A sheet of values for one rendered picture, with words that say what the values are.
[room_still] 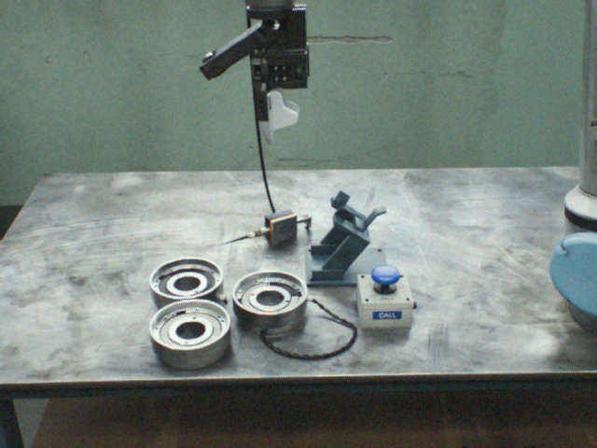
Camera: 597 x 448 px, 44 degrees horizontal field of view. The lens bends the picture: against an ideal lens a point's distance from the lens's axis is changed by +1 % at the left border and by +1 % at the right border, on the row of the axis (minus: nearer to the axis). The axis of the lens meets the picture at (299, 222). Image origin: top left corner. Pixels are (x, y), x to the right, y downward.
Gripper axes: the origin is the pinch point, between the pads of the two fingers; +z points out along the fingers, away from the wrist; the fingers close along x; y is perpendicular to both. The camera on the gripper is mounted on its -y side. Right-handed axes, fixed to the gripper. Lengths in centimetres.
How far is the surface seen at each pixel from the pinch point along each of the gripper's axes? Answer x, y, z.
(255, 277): -18.3, -0.6, 15.0
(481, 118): 147, 60, 48
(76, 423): -19, -32, 42
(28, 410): 41, -75, 92
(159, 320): -28.6, -12.4, 15.4
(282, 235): -2.4, 1.9, 16.5
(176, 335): -30.8, -9.6, 16.3
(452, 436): -18, 29, 45
